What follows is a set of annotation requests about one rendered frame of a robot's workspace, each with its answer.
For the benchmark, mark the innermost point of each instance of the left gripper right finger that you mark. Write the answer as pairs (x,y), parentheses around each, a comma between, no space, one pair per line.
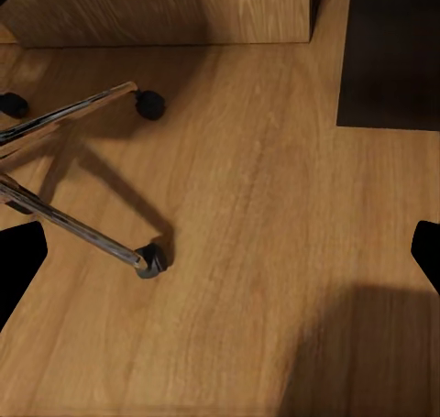
(426,250)

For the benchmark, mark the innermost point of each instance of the cabinet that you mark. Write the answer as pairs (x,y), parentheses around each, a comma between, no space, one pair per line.
(391,65)
(78,23)

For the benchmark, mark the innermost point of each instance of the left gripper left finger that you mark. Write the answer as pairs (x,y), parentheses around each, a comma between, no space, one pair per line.
(23,249)

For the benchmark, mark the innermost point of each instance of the swivel chair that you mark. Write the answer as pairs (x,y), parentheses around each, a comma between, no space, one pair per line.
(148,261)

